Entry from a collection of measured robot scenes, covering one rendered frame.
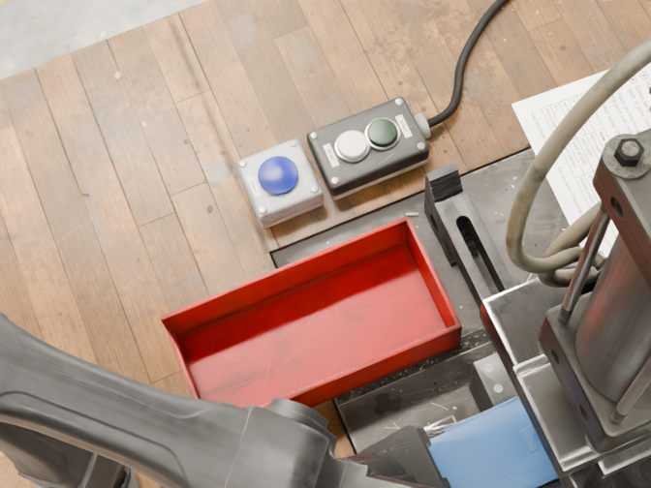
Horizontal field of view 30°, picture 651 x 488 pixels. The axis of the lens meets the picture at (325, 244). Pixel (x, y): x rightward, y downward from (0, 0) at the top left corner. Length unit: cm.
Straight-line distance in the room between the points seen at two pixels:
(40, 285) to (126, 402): 49
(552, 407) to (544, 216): 39
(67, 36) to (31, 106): 113
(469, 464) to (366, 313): 20
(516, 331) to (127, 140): 52
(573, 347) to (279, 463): 20
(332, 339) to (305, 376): 4
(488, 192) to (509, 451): 29
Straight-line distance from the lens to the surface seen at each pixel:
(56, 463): 96
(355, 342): 115
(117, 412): 75
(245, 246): 120
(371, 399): 114
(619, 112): 127
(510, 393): 106
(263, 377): 115
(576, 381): 77
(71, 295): 122
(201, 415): 76
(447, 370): 115
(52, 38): 245
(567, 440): 85
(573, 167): 123
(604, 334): 69
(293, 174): 119
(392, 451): 93
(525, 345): 91
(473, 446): 104
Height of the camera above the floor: 201
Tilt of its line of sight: 68 degrees down
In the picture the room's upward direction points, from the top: 9 degrees counter-clockwise
